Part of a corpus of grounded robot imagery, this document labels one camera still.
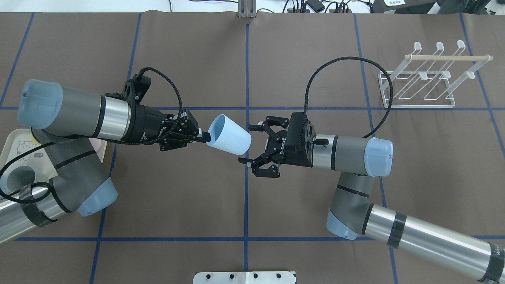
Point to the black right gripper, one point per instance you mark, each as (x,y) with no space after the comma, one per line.
(283,150)

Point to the white wire cup rack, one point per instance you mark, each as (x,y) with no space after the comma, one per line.
(429,80)

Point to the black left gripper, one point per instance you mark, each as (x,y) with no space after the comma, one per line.
(146,125)

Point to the light blue cup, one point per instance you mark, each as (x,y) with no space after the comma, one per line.
(228,136)

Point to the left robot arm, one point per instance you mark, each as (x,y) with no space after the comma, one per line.
(63,120)

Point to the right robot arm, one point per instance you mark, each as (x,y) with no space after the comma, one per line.
(362,159)

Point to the aluminium frame post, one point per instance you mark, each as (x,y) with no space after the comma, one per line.
(247,9)

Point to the grey cup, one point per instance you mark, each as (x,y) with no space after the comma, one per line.
(21,176)

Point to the pink cup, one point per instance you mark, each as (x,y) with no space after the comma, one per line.
(97,144)

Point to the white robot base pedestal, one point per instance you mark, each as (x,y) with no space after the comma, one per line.
(246,277)

